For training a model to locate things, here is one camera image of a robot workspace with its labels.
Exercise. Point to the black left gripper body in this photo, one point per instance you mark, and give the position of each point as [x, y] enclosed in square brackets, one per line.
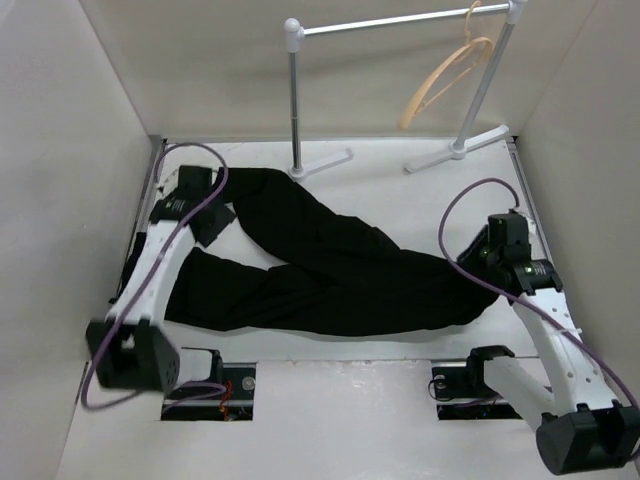
[218, 217]

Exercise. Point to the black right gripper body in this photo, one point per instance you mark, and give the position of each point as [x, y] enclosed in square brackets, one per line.
[478, 256]

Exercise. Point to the black trousers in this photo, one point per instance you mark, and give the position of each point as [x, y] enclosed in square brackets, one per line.
[336, 276]

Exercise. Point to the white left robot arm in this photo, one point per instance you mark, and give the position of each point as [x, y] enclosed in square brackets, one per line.
[130, 349]

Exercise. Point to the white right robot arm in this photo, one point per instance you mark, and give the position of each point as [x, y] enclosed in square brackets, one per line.
[579, 423]

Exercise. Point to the beige plastic hanger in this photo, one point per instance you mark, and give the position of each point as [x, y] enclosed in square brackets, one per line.
[474, 51]

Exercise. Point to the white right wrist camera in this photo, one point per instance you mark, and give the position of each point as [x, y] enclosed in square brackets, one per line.
[533, 232]

